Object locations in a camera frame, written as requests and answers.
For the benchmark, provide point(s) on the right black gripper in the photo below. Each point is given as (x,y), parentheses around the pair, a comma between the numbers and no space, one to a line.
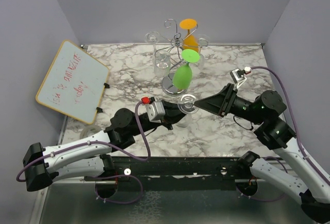
(220,103)

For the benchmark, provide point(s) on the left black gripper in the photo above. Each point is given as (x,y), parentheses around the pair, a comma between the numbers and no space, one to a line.
(172,115)

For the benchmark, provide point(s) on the clear glass tumbler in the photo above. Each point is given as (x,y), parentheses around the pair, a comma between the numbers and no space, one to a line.
(187,107)

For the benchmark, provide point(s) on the green plastic wine glass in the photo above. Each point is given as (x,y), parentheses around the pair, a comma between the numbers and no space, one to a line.
(183,75)

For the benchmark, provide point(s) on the clear wine glass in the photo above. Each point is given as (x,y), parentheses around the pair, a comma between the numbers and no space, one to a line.
(162,63)
(152,38)
(203,42)

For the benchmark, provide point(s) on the orange plastic wine glass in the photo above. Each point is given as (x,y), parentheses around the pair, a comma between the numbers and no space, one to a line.
(189,42)

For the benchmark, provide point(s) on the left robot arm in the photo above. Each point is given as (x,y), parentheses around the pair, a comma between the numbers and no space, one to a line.
(87,157)

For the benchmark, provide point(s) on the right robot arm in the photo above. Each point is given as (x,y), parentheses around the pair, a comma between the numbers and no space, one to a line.
(310,186)

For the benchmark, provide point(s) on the chrome wine glass rack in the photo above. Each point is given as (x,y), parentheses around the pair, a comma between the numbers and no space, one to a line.
(174,47)

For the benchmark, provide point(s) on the clear tape roll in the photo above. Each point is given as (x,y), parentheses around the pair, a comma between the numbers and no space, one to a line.
(89,131)

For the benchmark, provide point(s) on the small whiteboard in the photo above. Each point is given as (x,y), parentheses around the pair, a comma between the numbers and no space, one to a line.
(74,83)

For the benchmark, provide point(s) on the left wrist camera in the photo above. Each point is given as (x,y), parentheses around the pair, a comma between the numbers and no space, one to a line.
(154,108)

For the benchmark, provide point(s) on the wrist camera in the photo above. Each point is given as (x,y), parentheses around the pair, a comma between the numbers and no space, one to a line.
(154,108)
(239,76)

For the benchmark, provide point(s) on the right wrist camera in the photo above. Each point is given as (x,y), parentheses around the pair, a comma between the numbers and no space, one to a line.
(239,76)

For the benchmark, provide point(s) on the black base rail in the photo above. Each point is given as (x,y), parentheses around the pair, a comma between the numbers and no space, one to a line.
(174,174)

